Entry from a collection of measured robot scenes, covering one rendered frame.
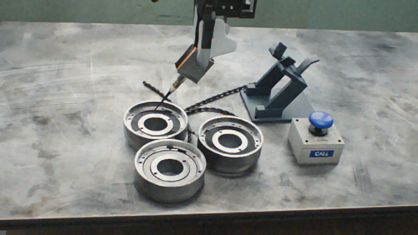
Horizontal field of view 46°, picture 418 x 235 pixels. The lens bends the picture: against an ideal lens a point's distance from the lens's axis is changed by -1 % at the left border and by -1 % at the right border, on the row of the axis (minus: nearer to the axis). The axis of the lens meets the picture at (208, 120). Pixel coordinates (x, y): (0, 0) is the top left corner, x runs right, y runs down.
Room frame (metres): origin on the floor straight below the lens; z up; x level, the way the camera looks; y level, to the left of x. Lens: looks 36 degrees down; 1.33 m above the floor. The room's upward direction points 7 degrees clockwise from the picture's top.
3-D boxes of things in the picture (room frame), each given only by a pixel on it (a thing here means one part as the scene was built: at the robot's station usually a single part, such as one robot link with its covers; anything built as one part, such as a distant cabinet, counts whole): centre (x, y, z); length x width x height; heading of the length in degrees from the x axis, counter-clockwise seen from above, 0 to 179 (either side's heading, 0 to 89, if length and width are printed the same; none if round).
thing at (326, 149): (0.66, -0.19, 0.82); 0.08 x 0.07 x 0.05; 102
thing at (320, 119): (0.66, -0.18, 0.85); 0.04 x 0.04 x 0.05
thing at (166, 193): (0.55, 0.05, 0.82); 0.10 x 0.10 x 0.04
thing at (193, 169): (0.55, 0.05, 0.82); 0.08 x 0.08 x 0.02
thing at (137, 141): (0.65, 0.09, 0.82); 0.10 x 0.10 x 0.04
